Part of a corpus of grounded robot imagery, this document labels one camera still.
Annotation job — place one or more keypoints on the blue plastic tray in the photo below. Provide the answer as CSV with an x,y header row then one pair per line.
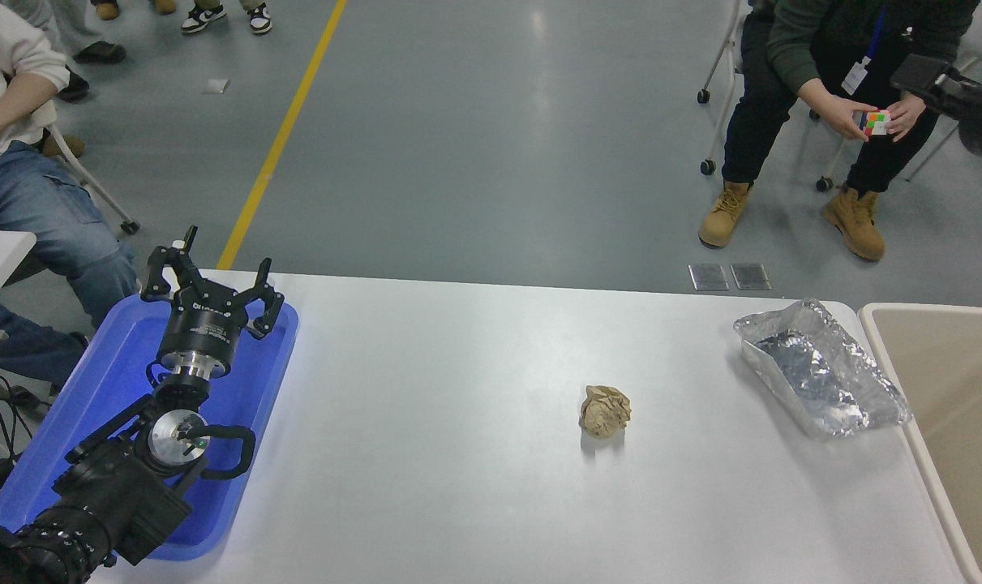
x,y
109,381

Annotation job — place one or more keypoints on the person's forearm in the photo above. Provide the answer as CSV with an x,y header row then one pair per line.
x,y
16,109

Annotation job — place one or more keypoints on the crumpled tan paper ball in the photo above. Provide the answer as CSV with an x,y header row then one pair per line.
x,y
605,412

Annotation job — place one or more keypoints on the square metal floor plate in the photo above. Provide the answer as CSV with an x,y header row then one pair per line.
x,y
752,277
709,278

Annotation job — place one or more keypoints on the grey wheeled chair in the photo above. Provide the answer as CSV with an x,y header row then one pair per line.
x,y
130,228
707,167

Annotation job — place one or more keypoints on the white id badge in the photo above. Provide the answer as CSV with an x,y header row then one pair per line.
x,y
855,77

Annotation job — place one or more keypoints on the crumpled silver foil tray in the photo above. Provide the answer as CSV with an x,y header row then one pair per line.
x,y
815,369

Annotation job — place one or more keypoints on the person's right hand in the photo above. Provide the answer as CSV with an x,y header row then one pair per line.
x,y
843,113

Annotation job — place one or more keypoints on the large pale bin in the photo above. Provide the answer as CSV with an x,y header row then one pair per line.
x,y
961,470

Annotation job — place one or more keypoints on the person's left hand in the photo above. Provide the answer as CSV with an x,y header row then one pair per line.
x,y
908,113

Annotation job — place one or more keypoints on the multicoloured puzzle cube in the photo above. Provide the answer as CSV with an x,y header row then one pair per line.
x,y
877,123

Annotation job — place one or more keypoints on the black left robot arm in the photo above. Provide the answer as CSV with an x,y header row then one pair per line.
x,y
117,495

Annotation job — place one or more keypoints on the person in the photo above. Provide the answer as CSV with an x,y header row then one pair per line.
x,y
101,53
28,211
108,10
203,18
815,32

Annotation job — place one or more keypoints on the small metal floor plate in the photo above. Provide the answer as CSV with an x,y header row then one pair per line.
x,y
215,87

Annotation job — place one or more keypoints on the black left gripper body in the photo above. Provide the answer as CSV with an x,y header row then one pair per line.
x,y
203,328

